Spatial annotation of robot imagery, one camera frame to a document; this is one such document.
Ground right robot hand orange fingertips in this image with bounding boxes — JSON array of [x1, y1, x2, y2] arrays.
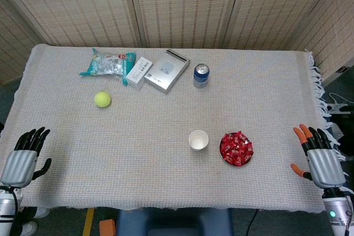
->
[[290, 123, 347, 190]]

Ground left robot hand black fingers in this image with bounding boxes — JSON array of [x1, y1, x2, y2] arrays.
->
[[0, 127, 53, 190]]

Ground white shoe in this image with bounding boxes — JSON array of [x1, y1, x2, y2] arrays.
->
[[33, 207, 52, 219], [20, 219, 39, 236]]

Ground round steel plate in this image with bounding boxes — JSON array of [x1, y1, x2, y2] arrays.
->
[[219, 132, 254, 167]]

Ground orange block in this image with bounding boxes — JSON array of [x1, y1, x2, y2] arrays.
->
[[98, 218, 116, 236]]

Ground yellow tennis ball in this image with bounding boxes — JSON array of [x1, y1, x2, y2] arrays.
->
[[94, 91, 112, 108]]

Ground white paper cup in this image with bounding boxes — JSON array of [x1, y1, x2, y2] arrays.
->
[[188, 130, 209, 153]]

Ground teal clear plastic snack bag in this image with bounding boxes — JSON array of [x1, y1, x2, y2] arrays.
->
[[79, 48, 137, 86]]

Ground small white carton box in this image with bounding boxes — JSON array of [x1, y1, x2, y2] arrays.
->
[[126, 56, 154, 90]]

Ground blue drink can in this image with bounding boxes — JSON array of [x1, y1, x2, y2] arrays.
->
[[192, 63, 210, 89]]

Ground beige woven tablecloth with fringe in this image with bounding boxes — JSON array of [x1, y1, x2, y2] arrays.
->
[[0, 43, 349, 214]]

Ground blue chair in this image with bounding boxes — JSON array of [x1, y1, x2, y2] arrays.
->
[[116, 208, 233, 236]]

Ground grey boxed spiral notebook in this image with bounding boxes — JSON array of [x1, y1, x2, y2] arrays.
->
[[143, 49, 191, 95]]

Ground woven folding screen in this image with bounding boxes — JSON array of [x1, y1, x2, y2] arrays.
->
[[0, 0, 354, 86]]

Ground black cable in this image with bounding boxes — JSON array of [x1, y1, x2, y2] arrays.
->
[[246, 209, 259, 236]]

